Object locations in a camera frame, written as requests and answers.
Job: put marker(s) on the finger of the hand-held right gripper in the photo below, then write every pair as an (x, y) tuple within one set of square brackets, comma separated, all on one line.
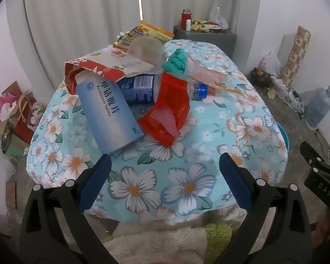
[(312, 156)]

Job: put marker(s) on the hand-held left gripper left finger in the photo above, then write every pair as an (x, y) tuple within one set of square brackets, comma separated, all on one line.
[(95, 183)]

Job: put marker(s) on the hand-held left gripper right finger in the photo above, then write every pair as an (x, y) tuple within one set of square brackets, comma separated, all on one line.
[(236, 183)]

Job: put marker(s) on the blue plastic basin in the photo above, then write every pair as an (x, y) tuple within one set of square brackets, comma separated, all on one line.
[(284, 139)]

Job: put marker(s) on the light blue medicine box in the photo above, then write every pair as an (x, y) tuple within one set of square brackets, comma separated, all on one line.
[(107, 115)]

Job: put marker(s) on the clear plastic bottle blue cap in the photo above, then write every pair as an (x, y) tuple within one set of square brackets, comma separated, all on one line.
[(139, 86)]

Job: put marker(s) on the red plastic packet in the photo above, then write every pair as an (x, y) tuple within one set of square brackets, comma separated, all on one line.
[(170, 96)]

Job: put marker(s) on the clear wrapper with orange print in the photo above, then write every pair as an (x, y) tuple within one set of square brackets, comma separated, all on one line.
[(206, 74)]

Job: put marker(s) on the red white paper bag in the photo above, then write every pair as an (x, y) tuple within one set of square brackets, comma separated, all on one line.
[(99, 66)]

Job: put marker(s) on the teal plastic bag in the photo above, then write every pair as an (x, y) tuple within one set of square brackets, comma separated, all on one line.
[(176, 62)]

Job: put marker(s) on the clear plastic cup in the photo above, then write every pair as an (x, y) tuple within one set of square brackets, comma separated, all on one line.
[(147, 52)]

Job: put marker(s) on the yellow snack packet strip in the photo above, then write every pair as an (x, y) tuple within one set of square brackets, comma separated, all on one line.
[(126, 38)]

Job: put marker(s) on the yellow orange snack packet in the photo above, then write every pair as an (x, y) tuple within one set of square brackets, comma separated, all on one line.
[(158, 31)]

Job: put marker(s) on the blue water jug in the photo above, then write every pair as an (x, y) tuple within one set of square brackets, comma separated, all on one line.
[(317, 107)]

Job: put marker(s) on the blue floral tablecloth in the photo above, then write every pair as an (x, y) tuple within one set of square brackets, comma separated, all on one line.
[(209, 148)]

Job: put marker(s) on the beige cardboard scrap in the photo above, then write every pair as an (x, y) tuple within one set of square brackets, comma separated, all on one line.
[(271, 93)]

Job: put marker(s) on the white printed sheet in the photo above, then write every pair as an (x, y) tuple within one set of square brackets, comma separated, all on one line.
[(283, 85)]

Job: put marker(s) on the fluffy white green cloth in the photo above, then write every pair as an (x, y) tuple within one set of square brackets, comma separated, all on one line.
[(159, 242)]

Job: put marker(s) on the dark brown box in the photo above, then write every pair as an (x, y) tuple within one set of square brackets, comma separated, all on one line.
[(261, 77)]

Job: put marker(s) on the patterned paper roll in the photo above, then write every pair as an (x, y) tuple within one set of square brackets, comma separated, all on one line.
[(295, 55)]

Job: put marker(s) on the white printed plastic bag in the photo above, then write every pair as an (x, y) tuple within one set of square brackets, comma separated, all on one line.
[(271, 63)]

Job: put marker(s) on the pile of gift bags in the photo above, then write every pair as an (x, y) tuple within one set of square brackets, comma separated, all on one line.
[(13, 115)]

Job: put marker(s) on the grey cabinet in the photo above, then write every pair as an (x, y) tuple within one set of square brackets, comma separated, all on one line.
[(209, 42)]

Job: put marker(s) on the red round lid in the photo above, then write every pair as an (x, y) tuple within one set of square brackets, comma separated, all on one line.
[(223, 31)]

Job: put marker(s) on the pile of yellow snack wrappers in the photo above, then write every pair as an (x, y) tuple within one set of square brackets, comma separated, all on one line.
[(202, 25)]

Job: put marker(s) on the small white bottle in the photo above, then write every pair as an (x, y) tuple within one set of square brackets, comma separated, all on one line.
[(188, 25)]

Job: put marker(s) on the white curtain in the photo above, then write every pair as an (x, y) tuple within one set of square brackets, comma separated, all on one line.
[(85, 13)]

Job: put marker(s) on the red thermos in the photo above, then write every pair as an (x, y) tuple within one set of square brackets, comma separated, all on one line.
[(185, 15)]

